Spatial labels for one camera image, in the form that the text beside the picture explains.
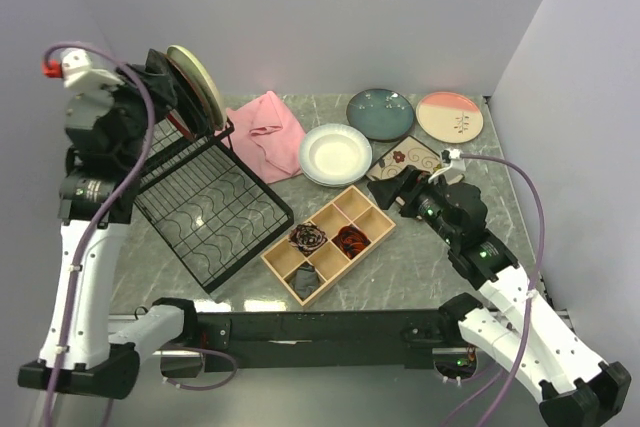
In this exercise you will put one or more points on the orange and black rolled tie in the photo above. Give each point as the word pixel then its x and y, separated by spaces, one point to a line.
pixel 351 241

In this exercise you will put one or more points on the white round plate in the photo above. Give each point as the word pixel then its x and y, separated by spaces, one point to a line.
pixel 336 148

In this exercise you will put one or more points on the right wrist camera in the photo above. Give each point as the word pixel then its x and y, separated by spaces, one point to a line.
pixel 452 167

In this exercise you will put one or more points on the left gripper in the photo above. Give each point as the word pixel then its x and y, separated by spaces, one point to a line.
pixel 163 85

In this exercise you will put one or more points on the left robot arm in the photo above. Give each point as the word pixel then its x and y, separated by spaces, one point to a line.
pixel 80 356

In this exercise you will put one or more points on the floral rolled tie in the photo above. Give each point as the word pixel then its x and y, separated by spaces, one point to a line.
pixel 307 238

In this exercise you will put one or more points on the black wire dish rack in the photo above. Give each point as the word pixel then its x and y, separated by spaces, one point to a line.
pixel 212 211

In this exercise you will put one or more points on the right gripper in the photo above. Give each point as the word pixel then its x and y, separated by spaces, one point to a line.
pixel 417 180

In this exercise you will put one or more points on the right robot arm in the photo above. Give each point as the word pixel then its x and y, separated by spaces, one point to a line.
pixel 508 318

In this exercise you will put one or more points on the pink and cream plate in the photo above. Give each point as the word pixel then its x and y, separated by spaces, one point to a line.
pixel 449 117

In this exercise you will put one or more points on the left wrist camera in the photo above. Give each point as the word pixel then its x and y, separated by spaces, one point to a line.
pixel 78 72

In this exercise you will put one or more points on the grey rolled cloth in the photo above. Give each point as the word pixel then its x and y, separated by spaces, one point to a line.
pixel 304 282

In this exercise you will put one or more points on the pink folded cloth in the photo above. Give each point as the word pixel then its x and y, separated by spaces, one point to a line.
pixel 267 138

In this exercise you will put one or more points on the brown rimmed dark plate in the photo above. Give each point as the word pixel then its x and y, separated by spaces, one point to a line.
pixel 199 109

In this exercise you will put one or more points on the pale green plate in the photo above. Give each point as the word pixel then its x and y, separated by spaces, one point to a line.
pixel 195 71

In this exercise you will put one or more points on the teal glazed plate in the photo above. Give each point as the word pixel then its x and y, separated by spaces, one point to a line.
pixel 381 115

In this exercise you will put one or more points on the wooden compartment tray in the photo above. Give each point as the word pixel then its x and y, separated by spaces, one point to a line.
pixel 350 207

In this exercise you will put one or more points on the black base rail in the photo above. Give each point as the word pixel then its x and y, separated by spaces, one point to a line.
pixel 256 340

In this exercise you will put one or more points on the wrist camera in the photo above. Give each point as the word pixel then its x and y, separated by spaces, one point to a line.
pixel 452 167
pixel 78 72

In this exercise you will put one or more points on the black ribbed plate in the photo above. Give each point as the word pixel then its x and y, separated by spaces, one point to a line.
pixel 169 91

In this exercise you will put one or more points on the square patterned glass plate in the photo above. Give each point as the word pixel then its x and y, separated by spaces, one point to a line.
pixel 408 152

